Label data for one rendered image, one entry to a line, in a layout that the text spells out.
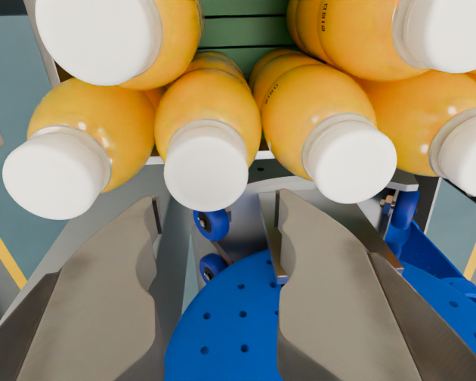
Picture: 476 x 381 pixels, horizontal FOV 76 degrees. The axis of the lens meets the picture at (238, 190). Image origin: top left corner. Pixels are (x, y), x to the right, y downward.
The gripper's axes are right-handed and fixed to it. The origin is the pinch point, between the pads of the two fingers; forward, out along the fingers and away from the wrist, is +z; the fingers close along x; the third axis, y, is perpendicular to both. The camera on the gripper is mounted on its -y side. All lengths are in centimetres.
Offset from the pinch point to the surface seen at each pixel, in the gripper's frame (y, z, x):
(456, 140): -0.9, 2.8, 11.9
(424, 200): 66, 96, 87
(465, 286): 69, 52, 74
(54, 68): -3.4, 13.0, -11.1
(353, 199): 1.6, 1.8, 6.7
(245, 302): 16.1, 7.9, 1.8
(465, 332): 16.1, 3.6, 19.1
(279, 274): 10.9, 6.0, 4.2
